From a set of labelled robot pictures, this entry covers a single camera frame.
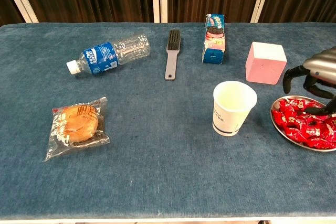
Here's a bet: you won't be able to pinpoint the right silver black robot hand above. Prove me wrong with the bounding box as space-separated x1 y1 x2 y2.
282 46 336 116

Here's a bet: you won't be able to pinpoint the red candy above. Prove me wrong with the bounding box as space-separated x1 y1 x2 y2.
307 139 336 150
287 98 307 112
271 110 287 128

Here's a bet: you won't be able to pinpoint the silver metal plate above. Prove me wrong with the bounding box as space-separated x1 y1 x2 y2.
270 95 336 152

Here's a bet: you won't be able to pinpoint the white paper cup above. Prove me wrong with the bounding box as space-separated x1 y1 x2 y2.
212 80 258 137

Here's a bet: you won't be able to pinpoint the pink foam cube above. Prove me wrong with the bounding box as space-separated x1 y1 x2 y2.
245 41 288 86

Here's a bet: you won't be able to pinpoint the blue pink cookie box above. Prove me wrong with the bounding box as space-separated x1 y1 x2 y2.
201 13 226 65

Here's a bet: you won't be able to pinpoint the grey brush black bristles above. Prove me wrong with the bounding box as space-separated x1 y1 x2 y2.
164 29 182 81

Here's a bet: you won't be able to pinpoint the blue table cloth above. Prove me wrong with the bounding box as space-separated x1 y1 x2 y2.
0 22 336 221

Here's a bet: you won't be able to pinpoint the clear bottle blue label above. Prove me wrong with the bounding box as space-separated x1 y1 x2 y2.
66 33 151 77

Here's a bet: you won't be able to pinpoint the bread in clear wrapper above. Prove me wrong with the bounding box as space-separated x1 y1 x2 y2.
43 97 111 163

